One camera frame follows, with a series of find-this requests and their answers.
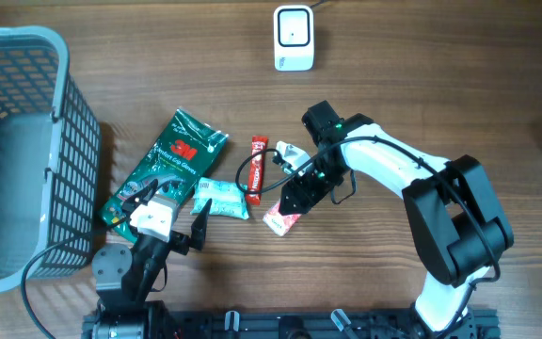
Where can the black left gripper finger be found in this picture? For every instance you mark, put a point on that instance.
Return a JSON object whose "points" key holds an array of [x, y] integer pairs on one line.
{"points": [[199, 227], [141, 197]]}

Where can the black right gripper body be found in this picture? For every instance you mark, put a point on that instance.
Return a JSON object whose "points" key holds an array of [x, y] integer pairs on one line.
{"points": [[315, 182]]}

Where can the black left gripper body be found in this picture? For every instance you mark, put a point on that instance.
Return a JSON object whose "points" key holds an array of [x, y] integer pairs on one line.
{"points": [[153, 251]]}

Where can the red white small box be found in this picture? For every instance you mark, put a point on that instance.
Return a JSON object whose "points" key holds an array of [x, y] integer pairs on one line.
{"points": [[279, 223]]}

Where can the red coffee stick sachet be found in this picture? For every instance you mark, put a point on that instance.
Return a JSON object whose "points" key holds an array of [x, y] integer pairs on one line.
{"points": [[255, 178]]}

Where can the green 3M gloves packet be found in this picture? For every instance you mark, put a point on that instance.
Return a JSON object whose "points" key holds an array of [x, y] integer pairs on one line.
{"points": [[183, 152]]}

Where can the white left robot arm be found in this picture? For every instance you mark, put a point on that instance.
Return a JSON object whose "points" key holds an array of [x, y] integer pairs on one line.
{"points": [[125, 276]]}

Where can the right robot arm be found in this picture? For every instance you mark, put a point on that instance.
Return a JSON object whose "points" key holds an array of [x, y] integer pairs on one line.
{"points": [[457, 222]]}

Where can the white barcode scanner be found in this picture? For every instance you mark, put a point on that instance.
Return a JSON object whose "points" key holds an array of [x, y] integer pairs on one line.
{"points": [[293, 38]]}

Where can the teal tissue pack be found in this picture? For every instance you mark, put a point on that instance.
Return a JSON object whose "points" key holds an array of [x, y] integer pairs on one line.
{"points": [[227, 199]]}

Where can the grey plastic shopping basket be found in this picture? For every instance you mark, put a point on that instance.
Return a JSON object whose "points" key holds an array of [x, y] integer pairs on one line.
{"points": [[50, 144]]}

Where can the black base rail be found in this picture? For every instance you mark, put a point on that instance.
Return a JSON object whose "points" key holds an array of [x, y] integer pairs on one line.
{"points": [[376, 324]]}

